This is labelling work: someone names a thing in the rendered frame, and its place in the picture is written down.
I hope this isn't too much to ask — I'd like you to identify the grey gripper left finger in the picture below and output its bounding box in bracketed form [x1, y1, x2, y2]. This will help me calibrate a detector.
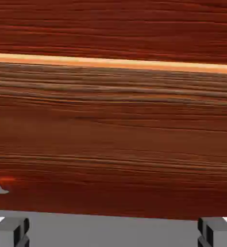
[0, 216, 30, 247]

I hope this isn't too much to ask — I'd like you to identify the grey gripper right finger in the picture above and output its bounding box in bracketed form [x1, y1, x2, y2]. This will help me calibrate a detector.
[197, 216, 227, 247]

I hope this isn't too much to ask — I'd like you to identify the dark wood cabinet door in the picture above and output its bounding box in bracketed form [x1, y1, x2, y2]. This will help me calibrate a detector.
[0, 61, 227, 221]
[0, 0, 227, 66]

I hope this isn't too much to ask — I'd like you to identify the dark red wood cabinet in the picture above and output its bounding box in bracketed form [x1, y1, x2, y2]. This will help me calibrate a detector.
[0, 0, 227, 221]

